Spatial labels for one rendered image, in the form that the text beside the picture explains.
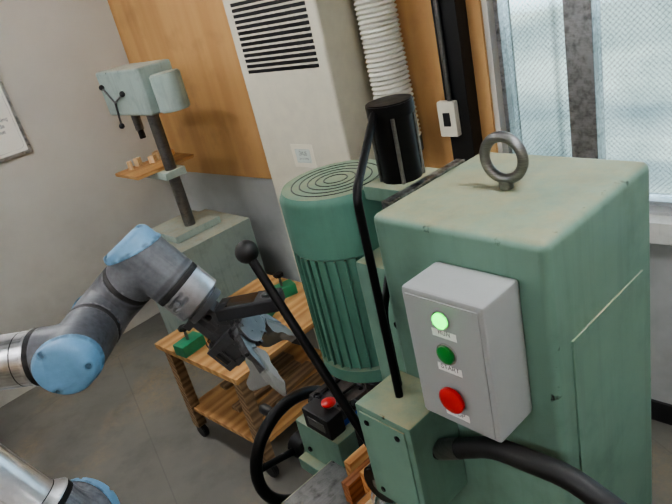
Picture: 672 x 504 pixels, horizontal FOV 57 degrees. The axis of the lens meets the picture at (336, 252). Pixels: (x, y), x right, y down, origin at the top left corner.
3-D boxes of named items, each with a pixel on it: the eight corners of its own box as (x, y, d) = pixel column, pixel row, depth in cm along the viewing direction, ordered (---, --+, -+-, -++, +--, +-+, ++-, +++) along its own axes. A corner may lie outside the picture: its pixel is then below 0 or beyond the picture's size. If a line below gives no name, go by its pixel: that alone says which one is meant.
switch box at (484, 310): (456, 380, 72) (436, 259, 65) (534, 411, 64) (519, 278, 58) (423, 410, 68) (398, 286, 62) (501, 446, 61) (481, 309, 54)
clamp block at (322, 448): (351, 413, 140) (343, 381, 136) (394, 436, 130) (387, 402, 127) (303, 452, 132) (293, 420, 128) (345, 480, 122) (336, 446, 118)
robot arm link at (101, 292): (50, 332, 101) (91, 283, 97) (78, 297, 111) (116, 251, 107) (99, 364, 103) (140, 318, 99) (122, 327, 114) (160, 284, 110)
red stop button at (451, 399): (445, 403, 65) (441, 381, 63) (468, 414, 63) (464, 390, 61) (439, 409, 64) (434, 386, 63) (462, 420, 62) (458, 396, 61)
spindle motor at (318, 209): (373, 314, 114) (337, 154, 101) (450, 340, 101) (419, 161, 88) (303, 364, 104) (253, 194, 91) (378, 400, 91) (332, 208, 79)
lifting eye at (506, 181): (487, 182, 71) (481, 128, 68) (534, 187, 66) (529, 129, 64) (479, 188, 70) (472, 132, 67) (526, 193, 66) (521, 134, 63)
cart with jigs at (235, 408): (291, 360, 323) (258, 252, 297) (373, 392, 285) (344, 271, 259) (191, 438, 283) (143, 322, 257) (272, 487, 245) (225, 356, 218)
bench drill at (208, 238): (233, 308, 392) (149, 56, 327) (295, 333, 348) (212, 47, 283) (169, 347, 364) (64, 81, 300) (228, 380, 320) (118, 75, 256)
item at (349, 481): (432, 420, 128) (429, 402, 126) (440, 423, 126) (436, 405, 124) (346, 501, 114) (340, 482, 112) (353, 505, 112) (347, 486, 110)
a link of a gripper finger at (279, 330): (280, 344, 119) (244, 337, 112) (300, 327, 116) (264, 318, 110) (285, 358, 117) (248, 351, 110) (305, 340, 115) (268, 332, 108)
